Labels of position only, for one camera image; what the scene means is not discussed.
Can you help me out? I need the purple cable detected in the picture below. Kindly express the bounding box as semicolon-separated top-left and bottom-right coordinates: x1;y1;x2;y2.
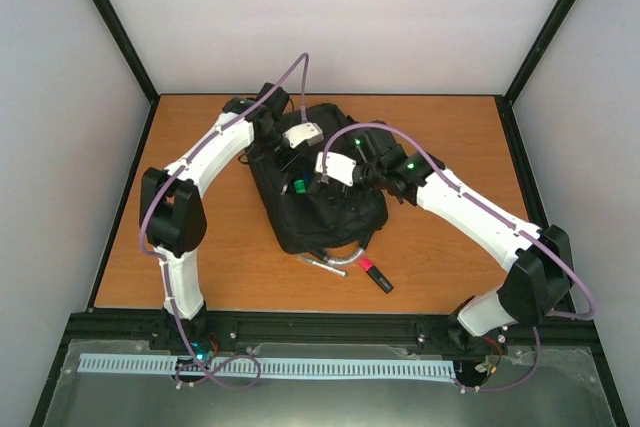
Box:
319;121;599;393
138;52;310;391

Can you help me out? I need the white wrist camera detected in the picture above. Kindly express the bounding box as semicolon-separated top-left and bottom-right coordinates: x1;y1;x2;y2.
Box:
315;152;357;187
283;122;324;149

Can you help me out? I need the left black corner post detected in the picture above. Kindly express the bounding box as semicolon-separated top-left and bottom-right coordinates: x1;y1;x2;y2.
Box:
91;0;160;103

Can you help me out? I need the black aluminium frame rail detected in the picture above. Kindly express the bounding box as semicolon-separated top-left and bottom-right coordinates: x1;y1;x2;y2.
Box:
64;310;599;348

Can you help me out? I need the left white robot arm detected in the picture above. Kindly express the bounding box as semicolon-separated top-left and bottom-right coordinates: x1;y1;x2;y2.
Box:
138;83;289;350

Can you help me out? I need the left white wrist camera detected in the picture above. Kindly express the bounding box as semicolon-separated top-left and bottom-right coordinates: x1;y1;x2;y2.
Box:
283;122;324;149

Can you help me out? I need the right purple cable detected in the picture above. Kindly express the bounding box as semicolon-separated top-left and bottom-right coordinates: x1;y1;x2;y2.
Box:
319;121;599;393

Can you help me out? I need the silver pen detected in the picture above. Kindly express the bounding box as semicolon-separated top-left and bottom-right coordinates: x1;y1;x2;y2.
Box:
296;255;348;278

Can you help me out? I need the light blue cable duct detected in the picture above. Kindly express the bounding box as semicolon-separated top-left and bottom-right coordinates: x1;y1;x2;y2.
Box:
77;353;456;382

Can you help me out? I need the green black marker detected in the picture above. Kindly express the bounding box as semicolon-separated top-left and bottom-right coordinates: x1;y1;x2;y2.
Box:
293;179;306;195

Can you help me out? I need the right black corner post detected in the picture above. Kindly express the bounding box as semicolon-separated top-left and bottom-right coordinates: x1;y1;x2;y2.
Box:
504;0;577;107

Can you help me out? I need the black student bag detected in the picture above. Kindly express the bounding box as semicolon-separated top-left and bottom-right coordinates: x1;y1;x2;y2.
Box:
245;101;388;256

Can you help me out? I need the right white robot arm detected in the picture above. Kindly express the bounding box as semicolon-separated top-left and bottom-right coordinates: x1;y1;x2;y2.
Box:
353;124;576;351

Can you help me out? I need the black corner post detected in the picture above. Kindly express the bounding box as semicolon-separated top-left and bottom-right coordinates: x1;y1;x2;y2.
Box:
504;0;577;107
91;0;160;103

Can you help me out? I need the pink black highlighter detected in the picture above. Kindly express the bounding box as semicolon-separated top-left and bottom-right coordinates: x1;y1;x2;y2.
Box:
357;257;394;294

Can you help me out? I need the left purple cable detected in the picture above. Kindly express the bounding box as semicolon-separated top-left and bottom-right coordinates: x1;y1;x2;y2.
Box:
138;52;310;391

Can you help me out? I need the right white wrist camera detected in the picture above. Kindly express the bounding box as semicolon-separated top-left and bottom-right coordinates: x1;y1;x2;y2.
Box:
315;152;357;187

